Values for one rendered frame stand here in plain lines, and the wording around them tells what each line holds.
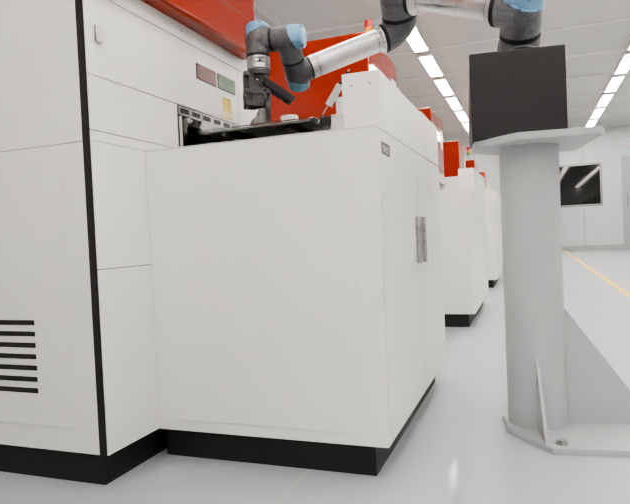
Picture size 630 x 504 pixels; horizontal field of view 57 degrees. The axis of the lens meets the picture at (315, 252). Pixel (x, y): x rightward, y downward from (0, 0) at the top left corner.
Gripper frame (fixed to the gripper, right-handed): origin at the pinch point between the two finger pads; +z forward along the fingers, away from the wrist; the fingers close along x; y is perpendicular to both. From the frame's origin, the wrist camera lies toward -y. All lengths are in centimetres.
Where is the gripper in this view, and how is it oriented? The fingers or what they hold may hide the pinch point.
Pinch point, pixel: (268, 134)
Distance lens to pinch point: 192.6
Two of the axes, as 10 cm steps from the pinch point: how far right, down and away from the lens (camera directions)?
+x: 2.4, 0.1, -9.7
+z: 0.5, 10.0, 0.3
